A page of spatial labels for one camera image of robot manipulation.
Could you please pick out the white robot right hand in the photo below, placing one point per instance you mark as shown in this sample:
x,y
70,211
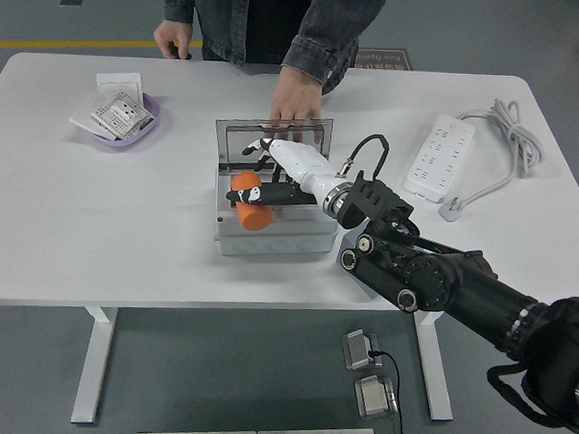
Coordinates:
x,y
301,162

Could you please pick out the person's left hand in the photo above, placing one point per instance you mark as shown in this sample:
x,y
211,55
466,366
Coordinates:
x,y
297,99

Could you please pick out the person's right hand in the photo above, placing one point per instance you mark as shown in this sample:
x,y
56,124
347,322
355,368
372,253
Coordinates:
x,y
175,36

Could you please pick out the orange cylinder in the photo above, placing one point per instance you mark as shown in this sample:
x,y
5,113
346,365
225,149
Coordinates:
x,y
253,218

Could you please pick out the grey electrical box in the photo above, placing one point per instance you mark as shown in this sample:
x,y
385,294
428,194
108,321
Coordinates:
x,y
269,245

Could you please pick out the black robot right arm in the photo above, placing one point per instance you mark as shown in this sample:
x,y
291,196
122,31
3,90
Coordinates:
x,y
436,276

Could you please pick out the person's right forearm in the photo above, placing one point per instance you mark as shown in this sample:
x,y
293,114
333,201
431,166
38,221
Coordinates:
x,y
179,1

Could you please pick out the white socket plate, printed label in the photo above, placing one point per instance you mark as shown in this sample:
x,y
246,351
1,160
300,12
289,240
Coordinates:
x,y
121,113

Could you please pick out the brown floor sign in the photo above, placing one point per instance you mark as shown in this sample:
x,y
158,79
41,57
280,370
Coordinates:
x,y
387,59

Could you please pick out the dark floor hatch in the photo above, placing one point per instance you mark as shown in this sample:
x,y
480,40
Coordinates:
x,y
71,0

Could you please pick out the purple plastic tray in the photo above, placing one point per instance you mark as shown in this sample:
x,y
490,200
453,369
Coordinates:
x,y
129,143

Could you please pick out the white power strip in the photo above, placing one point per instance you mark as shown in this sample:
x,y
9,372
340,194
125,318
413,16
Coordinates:
x,y
438,156

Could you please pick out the silver foot pedal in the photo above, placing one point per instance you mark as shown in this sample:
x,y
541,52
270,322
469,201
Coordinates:
x,y
373,398
358,350

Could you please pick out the white table leg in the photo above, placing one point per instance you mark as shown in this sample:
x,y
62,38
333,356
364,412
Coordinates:
x,y
438,377
93,362

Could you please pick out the plain white switch plate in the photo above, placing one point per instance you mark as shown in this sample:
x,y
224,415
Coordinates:
x,y
117,82

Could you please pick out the white wall plate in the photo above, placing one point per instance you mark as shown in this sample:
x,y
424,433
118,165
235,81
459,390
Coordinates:
x,y
82,116

